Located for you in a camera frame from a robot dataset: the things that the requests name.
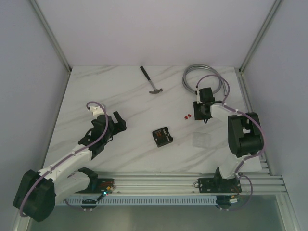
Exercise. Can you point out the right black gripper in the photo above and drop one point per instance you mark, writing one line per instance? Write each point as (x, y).
(198, 117)

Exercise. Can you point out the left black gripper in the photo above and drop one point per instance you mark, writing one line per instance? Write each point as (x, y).
(115, 125)

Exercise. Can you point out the black fuse box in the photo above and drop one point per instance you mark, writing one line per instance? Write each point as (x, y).
(162, 137)

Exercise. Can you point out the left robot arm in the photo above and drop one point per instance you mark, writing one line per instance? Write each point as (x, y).
(39, 192)

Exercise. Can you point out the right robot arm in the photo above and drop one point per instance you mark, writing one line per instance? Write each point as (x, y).
(245, 139)

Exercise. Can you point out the clear plastic fuse box cover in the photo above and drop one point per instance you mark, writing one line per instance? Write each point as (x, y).
(201, 140)

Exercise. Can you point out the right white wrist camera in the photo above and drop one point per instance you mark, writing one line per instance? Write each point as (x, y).
(198, 97)

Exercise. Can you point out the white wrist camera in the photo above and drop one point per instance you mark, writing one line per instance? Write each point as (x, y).
(97, 110)
(198, 97)

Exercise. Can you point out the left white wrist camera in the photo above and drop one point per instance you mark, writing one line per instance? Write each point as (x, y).
(97, 110)

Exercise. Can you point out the claw hammer black handle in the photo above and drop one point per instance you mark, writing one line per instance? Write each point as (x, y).
(155, 90)

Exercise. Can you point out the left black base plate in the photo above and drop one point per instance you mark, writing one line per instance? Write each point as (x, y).
(100, 185)

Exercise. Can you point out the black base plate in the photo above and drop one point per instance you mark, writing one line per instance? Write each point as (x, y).
(100, 185)
(220, 186)

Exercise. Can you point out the aluminium mounting rail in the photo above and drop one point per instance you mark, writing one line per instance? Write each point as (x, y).
(140, 184)

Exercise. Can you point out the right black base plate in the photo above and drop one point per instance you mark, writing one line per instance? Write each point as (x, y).
(220, 186)

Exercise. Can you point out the grey slotted cable duct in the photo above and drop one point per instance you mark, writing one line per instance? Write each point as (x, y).
(146, 200)

